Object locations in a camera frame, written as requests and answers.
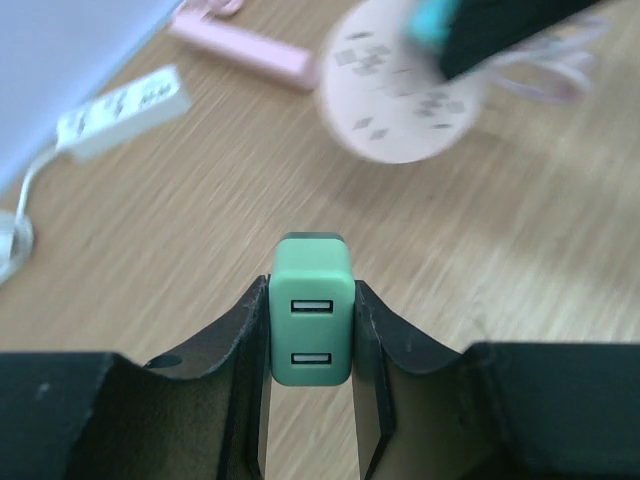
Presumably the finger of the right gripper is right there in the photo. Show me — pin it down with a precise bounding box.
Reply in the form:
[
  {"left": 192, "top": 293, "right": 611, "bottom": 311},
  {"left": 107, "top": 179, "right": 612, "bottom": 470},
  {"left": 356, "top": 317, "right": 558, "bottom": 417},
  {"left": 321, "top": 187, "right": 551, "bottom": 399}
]
[{"left": 437, "top": 0, "right": 600, "bottom": 80}]

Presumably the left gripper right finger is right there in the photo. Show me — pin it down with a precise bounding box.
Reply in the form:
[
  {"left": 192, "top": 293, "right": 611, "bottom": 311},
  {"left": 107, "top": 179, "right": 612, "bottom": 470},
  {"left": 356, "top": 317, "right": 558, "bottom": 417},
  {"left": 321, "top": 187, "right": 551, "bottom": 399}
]
[{"left": 352, "top": 282, "right": 639, "bottom": 479}]

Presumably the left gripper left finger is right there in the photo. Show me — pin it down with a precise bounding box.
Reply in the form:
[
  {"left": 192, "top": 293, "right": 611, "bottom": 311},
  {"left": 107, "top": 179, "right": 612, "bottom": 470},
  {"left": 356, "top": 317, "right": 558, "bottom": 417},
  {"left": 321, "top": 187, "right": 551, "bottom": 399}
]
[{"left": 1, "top": 277, "right": 271, "bottom": 479}]

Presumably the teal plug adapter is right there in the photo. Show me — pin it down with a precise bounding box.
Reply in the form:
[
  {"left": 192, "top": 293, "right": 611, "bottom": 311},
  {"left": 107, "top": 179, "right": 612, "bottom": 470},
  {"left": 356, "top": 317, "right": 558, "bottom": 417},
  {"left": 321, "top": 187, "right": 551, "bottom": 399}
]
[{"left": 406, "top": 0, "right": 460, "bottom": 50}]

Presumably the round pink socket base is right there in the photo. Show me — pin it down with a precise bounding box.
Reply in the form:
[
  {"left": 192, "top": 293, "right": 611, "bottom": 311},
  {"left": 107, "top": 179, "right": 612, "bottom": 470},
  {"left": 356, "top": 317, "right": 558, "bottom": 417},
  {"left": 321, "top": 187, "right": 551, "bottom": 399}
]
[{"left": 315, "top": 1, "right": 489, "bottom": 164}]

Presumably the green plug adapter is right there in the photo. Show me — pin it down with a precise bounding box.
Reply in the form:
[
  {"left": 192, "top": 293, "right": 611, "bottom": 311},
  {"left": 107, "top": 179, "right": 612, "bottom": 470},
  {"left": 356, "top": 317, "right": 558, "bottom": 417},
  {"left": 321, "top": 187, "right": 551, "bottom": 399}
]
[{"left": 268, "top": 232, "right": 355, "bottom": 387}]

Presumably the pink power strip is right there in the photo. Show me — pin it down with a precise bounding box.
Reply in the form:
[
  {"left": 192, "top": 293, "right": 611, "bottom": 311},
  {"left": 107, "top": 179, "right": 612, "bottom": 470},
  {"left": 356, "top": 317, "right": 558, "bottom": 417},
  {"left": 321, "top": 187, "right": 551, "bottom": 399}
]
[{"left": 168, "top": 1, "right": 318, "bottom": 92}]

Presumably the white power strip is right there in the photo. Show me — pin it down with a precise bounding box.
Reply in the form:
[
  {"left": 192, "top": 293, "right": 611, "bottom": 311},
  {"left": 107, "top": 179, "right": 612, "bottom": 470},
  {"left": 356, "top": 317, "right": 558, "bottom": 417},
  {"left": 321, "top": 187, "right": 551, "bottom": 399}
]
[{"left": 1, "top": 65, "right": 192, "bottom": 282}]

